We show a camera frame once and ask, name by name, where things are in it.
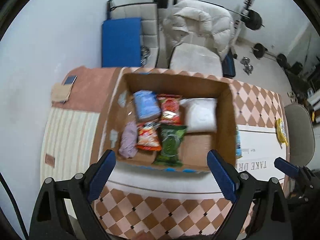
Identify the dark smartphone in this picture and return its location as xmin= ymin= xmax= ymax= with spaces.
xmin=63 ymin=75 xmax=77 ymax=85

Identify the black blue weight bench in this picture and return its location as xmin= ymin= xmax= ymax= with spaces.
xmin=221 ymin=50 xmax=236 ymax=79

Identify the blue tissue pack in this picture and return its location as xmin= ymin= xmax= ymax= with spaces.
xmin=133 ymin=90 xmax=161 ymax=122

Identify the milk carton cardboard box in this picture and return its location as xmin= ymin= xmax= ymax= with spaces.
xmin=102 ymin=68 xmax=236 ymax=172

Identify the white padded chair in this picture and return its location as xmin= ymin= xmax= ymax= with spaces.
xmin=107 ymin=0 xmax=160 ymax=68

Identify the striped beige mat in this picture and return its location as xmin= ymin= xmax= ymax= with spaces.
xmin=40 ymin=107 xmax=100 ymax=183

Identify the white puffy jacket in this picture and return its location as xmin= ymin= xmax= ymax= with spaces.
xmin=163 ymin=2 xmax=235 ymax=60

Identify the white pillow pack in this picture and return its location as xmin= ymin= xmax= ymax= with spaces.
xmin=180 ymin=98 xmax=217 ymax=133

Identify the blue folded mat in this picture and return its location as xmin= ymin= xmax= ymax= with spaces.
xmin=101 ymin=17 xmax=141 ymax=68

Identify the red snack bag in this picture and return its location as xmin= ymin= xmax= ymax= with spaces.
xmin=157 ymin=94 xmax=182 ymax=125

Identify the black floor barbell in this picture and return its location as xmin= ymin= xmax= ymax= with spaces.
xmin=251 ymin=43 xmax=287 ymax=68

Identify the purple cloth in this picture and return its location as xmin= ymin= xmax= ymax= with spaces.
xmin=119 ymin=121 xmax=138 ymax=159

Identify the green snack bag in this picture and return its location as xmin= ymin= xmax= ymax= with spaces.
xmin=153 ymin=124 xmax=187 ymax=167

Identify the tan folded cloth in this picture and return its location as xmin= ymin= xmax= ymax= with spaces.
xmin=51 ymin=83 xmax=73 ymax=102

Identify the panda snack bag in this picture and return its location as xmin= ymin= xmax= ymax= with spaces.
xmin=136 ymin=122 xmax=162 ymax=151

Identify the racked barbell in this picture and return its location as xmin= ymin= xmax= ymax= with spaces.
xmin=152 ymin=0 xmax=264 ymax=31

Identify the checkered tablecloth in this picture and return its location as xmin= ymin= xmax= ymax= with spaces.
xmin=40 ymin=67 xmax=289 ymax=239

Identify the beige cushioned seat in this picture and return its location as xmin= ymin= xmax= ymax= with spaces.
xmin=169 ymin=43 xmax=223 ymax=76

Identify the chrome dumbbell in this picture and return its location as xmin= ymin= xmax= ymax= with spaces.
xmin=240 ymin=57 xmax=250 ymax=65

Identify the grey office chair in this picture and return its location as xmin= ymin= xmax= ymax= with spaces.
xmin=285 ymin=103 xmax=316 ymax=167

